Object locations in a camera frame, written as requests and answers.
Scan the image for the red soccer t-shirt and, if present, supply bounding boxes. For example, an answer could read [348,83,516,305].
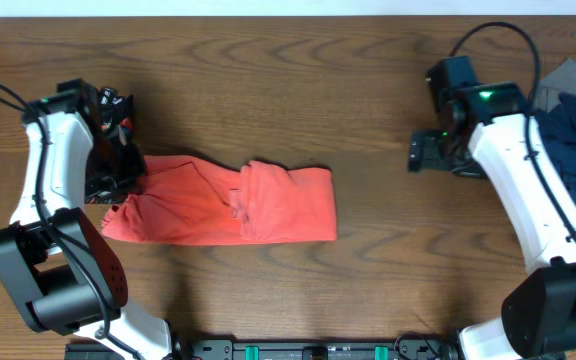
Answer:
[102,155,338,246]

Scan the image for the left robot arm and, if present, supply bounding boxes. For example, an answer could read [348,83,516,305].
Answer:
[0,79,183,360]

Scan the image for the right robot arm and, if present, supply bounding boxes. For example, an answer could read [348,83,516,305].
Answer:
[408,56,576,359]

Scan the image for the black printed folded shirt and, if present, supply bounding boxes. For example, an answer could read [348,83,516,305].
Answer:
[85,87,135,204]

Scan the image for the grey garment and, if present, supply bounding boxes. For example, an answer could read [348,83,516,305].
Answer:
[534,58,576,112]

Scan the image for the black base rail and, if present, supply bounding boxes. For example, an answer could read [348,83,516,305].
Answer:
[65,337,462,360]

